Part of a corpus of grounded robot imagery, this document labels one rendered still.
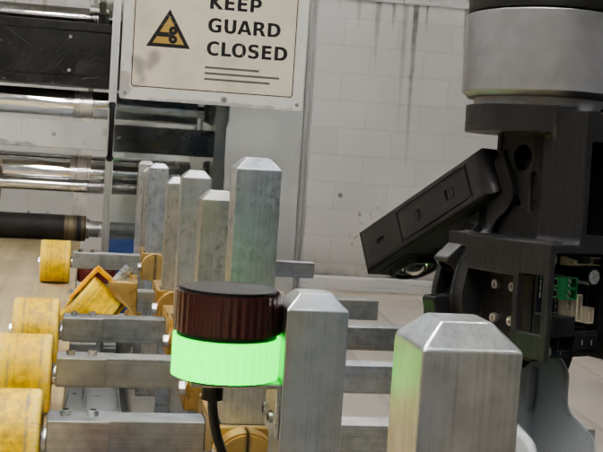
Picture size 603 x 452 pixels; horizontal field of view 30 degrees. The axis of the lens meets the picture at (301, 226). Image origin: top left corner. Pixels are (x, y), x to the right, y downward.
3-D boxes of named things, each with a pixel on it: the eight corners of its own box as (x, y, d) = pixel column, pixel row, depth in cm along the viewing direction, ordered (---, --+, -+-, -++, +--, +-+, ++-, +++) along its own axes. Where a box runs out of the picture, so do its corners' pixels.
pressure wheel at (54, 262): (70, 256, 207) (68, 291, 211) (72, 232, 214) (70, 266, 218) (37, 255, 206) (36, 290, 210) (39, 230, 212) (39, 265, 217)
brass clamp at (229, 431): (258, 449, 99) (262, 393, 98) (284, 499, 85) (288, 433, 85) (187, 448, 97) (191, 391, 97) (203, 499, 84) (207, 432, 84)
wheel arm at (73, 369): (482, 390, 125) (484, 358, 125) (493, 398, 122) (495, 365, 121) (20, 379, 116) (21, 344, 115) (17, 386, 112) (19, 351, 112)
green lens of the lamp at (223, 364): (268, 364, 66) (271, 327, 66) (286, 386, 60) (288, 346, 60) (166, 361, 65) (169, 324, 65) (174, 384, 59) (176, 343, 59)
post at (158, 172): (153, 413, 216) (168, 163, 212) (154, 418, 212) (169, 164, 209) (135, 413, 215) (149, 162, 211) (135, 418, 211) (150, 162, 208)
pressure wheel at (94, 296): (84, 336, 169) (122, 296, 169) (85, 345, 161) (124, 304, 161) (55, 309, 167) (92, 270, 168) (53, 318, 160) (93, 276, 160)
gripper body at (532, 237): (537, 378, 49) (554, 99, 48) (417, 346, 56) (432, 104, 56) (659, 370, 53) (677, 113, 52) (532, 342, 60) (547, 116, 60)
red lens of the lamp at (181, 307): (271, 322, 66) (274, 285, 66) (289, 341, 60) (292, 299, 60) (169, 318, 65) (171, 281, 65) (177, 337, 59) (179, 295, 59)
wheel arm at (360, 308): (372, 317, 174) (373, 298, 174) (377, 320, 171) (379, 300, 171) (134, 308, 167) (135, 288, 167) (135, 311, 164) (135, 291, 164)
